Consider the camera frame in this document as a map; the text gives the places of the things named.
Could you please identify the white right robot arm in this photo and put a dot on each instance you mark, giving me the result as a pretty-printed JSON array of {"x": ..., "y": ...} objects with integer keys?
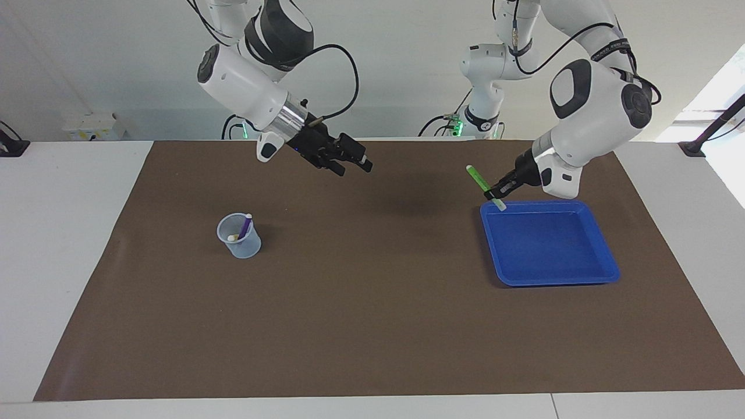
[{"x": 244, "y": 87}]

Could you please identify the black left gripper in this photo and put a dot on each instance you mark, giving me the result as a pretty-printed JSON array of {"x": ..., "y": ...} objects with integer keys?
[{"x": 524, "y": 171}]

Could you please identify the blue plastic tray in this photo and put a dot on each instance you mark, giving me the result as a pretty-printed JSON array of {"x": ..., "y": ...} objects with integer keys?
[{"x": 547, "y": 244}]

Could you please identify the green pen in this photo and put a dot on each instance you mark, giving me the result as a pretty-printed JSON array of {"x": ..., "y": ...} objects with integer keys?
[{"x": 477, "y": 176}]

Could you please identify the purple pen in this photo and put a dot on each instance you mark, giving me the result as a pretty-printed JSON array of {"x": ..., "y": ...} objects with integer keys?
[{"x": 246, "y": 226}]

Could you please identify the black clamp stand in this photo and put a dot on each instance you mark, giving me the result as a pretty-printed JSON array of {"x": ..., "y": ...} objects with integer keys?
[{"x": 707, "y": 132}]

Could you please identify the clear plastic measuring cup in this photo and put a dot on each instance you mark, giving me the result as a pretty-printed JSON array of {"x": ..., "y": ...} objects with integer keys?
[{"x": 244, "y": 249}]

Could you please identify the black table clamp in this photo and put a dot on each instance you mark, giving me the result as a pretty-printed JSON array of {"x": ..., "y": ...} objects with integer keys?
[{"x": 13, "y": 146}]

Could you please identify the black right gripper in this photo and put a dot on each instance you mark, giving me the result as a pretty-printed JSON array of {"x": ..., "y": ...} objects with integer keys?
[{"x": 311, "y": 142}]

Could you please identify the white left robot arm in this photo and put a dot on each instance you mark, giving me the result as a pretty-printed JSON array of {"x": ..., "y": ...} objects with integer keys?
[{"x": 593, "y": 116}]

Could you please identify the white power strip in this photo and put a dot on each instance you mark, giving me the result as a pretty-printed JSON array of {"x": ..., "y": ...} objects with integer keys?
[{"x": 87, "y": 127}]

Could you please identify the brown table mat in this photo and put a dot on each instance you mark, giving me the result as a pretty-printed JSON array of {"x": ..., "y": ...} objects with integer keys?
[{"x": 372, "y": 326}]

